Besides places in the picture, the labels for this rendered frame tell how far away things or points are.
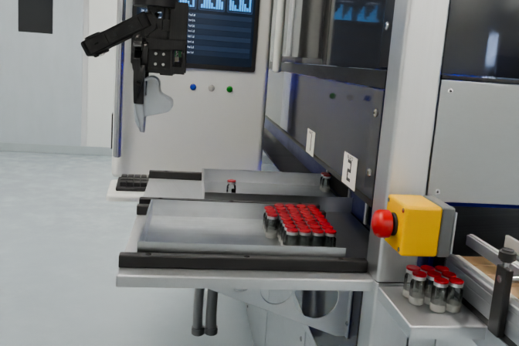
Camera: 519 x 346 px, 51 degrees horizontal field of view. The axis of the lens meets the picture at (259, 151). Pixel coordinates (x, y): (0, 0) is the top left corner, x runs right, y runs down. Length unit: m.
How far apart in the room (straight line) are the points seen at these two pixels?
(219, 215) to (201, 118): 0.71
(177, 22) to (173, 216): 0.43
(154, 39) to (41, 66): 5.69
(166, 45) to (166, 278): 0.36
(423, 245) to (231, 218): 0.48
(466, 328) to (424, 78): 0.36
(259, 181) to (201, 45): 0.53
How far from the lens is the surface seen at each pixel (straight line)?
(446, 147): 0.87
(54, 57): 6.50
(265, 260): 0.89
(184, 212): 1.14
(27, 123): 6.63
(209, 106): 1.80
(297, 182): 1.50
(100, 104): 6.45
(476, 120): 0.89
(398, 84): 0.83
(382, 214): 0.79
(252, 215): 1.15
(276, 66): 1.56
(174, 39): 0.88
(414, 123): 0.85
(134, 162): 1.82
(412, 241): 0.78
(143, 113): 0.88
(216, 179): 1.47
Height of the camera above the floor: 1.21
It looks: 10 degrees down
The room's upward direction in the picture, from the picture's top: 4 degrees clockwise
